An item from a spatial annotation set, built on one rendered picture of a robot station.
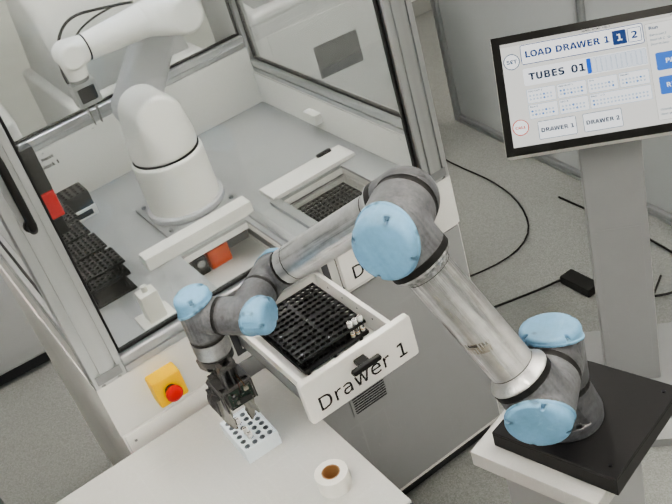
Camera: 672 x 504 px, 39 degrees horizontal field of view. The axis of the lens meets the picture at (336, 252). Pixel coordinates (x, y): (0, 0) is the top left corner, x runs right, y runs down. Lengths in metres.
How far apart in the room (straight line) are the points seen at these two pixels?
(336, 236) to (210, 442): 0.66
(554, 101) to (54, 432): 2.21
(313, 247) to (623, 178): 1.11
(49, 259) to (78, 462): 1.64
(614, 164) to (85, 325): 1.41
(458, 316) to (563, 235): 2.22
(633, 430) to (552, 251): 1.87
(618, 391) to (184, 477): 0.93
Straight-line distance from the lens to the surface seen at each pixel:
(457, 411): 2.82
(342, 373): 1.98
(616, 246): 2.73
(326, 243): 1.73
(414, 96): 2.28
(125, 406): 2.18
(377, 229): 1.48
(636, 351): 2.99
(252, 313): 1.75
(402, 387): 2.62
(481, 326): 1.59
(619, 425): 1.90
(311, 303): 2.20
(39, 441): 3.69
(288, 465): 2.03
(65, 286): 2.00
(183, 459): 2.15
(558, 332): 1.76
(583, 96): 2.44
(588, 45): 2.47
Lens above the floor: 2.18
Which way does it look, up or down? 33 degrees down
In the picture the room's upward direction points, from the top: 17 degrees counter-clockwise
